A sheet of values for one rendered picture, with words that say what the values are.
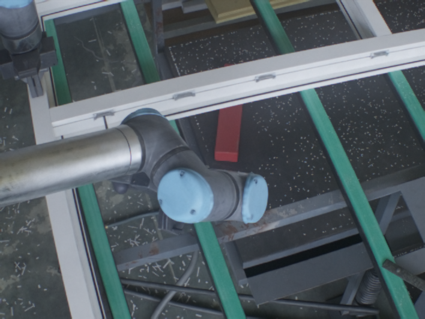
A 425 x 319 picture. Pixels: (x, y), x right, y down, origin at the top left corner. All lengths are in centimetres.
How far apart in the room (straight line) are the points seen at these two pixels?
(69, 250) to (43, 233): 111
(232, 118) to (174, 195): 78
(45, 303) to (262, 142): 94
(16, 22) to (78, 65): 153
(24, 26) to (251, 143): 79
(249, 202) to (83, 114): 50
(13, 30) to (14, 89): 150
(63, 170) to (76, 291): 33
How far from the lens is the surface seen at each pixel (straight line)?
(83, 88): 296
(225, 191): 133
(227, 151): 199
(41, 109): 173
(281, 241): 191
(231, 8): 230
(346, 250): 195
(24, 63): 155
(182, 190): 129
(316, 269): 192
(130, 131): 133
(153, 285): 235
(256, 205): 140
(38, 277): 257
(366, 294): 209
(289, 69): 177
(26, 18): 153
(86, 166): 126
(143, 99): 171
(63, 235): 155
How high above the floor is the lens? 228
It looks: 57 degrees down
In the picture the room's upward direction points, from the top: straight up
